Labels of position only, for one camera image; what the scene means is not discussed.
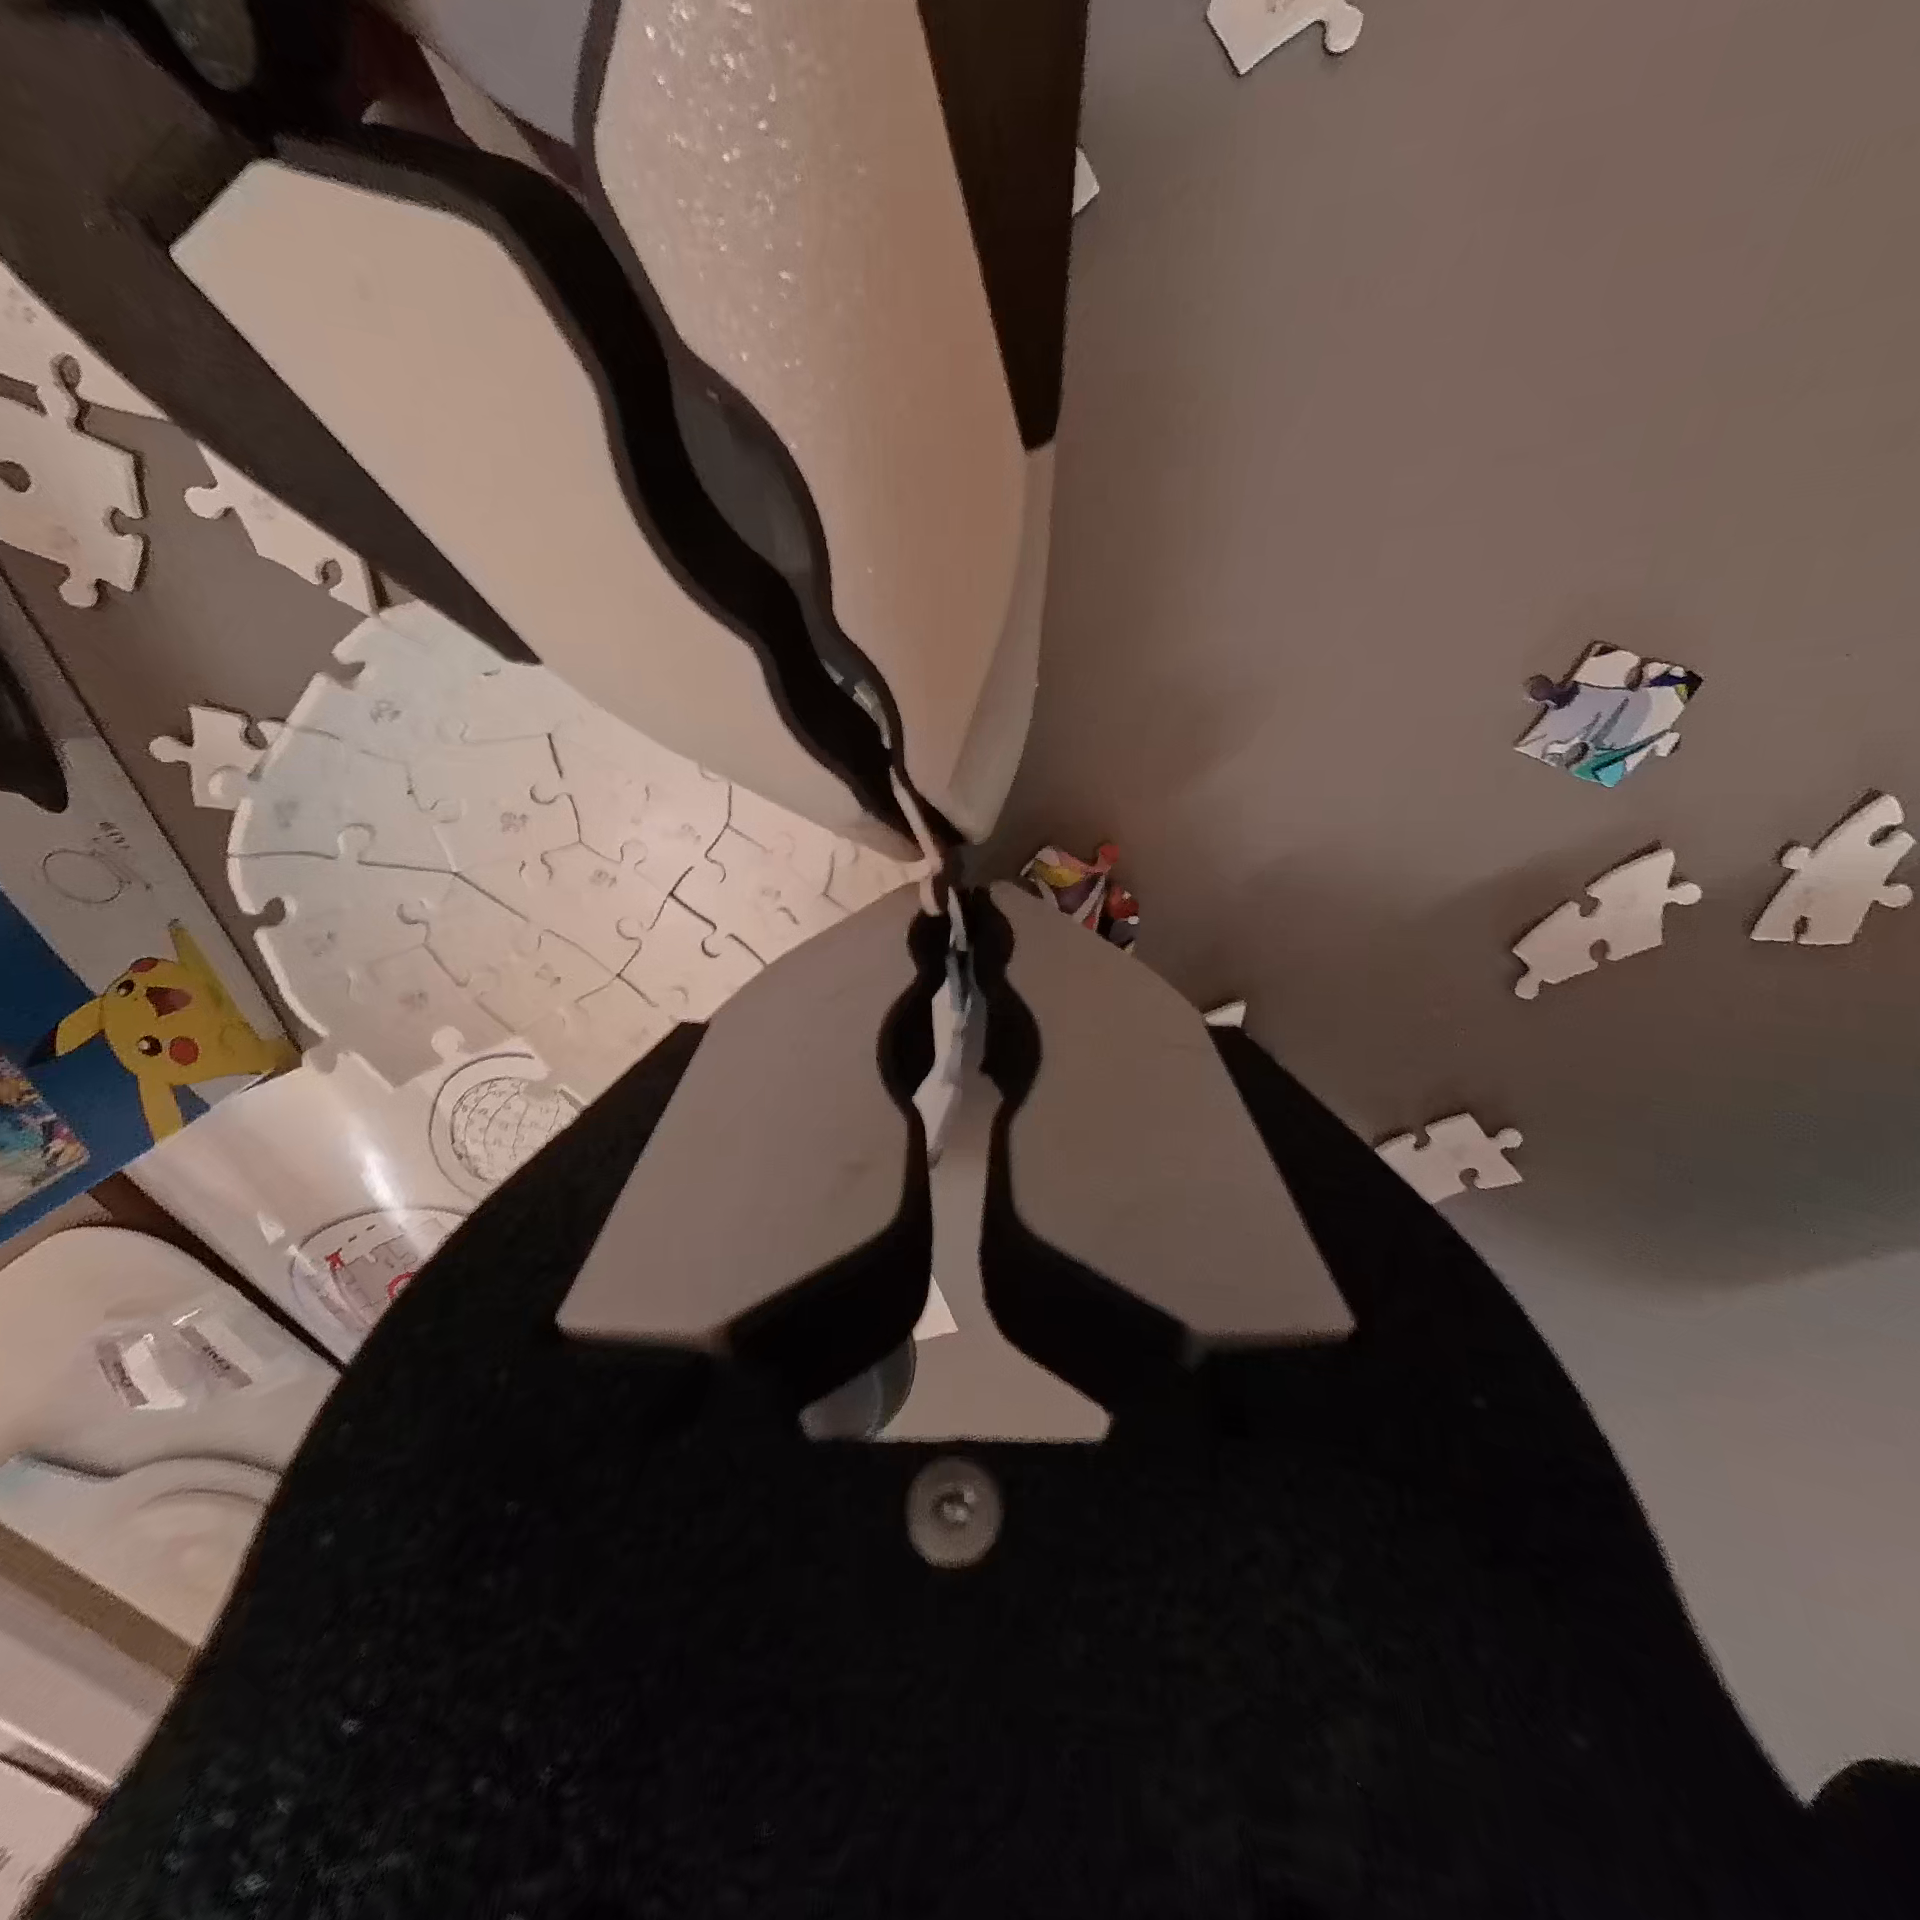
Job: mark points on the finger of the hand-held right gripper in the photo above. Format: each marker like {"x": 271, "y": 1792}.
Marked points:
{"x": 839, "y": 300}
{"x": 450, "y": 422}

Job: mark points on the white instruction leaflet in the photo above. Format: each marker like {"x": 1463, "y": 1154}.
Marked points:
{"x": 330, "y": 1200}

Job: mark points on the colourful blue puzzle piece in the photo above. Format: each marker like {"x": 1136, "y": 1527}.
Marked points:
{"x": 1604, "y": 716}

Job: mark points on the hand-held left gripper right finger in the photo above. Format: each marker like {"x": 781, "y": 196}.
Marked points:
{"x": 1171, "y": 1184}

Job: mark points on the black round ball stand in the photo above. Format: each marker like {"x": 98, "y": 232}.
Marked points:
{"x": 863, "y": 1396}

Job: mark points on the blue puzzle box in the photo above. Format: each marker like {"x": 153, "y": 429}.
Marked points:
{"x": 90, "y": 1050}

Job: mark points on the colourful orange puzzle piece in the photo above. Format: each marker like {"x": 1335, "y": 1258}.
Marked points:
{"x": 1079, "y": 893}

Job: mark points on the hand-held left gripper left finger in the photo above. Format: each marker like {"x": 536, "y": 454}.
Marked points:
{"x": 751, "y": 1171}

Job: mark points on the flat clear plastic clip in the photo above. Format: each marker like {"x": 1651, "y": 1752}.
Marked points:
{"x": 221, "y": 1347}
{"x": 137, "y": 1368}

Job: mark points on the partly built puzzle ball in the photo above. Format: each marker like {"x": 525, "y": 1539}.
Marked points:
{"x": 493, "y": 856}

